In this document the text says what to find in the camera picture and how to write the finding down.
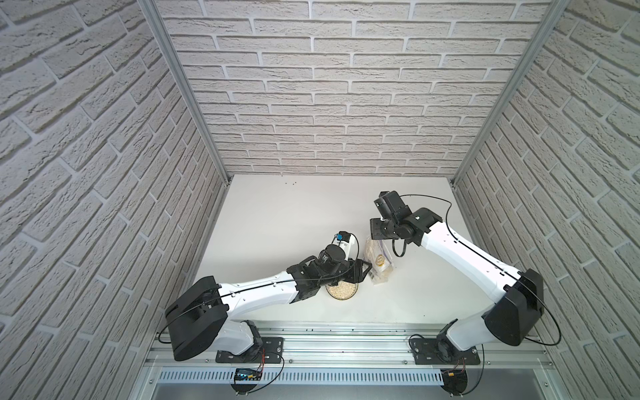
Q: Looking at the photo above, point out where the patterned breakfast bowl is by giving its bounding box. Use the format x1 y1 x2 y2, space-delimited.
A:
326 281 358 301

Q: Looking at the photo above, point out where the oats bag white purple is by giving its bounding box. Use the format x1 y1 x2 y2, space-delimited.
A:
364 238 394 285

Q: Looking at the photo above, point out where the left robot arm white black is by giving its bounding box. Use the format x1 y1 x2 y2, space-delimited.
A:
165 244 373 363

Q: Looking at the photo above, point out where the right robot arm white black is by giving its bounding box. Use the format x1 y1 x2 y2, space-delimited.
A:
370 191 545 362

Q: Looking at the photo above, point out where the left controller board green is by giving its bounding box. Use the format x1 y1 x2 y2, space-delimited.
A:
232 368 263 394

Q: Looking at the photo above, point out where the right controller board round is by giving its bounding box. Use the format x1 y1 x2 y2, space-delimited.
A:
441 369 468 397

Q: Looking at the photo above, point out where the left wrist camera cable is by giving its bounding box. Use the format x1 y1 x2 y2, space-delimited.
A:
157 231 362 345

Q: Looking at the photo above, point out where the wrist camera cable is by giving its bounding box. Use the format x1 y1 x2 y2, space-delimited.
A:
157 231 362 345
391 193 563 347

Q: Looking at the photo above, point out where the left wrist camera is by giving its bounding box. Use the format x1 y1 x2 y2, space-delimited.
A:
335 231 351 246

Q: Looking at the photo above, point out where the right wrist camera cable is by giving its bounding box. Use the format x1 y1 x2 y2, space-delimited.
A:
391 193 563 347

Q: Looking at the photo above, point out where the aluminium mounting rail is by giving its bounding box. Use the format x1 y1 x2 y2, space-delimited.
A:
144 319 556 370

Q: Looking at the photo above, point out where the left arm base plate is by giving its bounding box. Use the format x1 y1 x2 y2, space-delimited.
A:
215 337 284 364

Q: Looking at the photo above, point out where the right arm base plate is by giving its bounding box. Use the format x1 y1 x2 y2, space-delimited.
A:
408 334 482 366

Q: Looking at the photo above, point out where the perforated cable duct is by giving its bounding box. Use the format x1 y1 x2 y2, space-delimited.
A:
156 368 443 387

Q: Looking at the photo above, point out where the right aluminium corner post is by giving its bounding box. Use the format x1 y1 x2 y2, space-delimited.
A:
451 0 570 190

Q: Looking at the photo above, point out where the aluminium corner post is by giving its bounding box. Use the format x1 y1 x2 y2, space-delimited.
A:
451 0 570 190
137 0 231 184

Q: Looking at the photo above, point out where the left aluminium corner post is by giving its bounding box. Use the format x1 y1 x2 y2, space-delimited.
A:
137 0 231 184

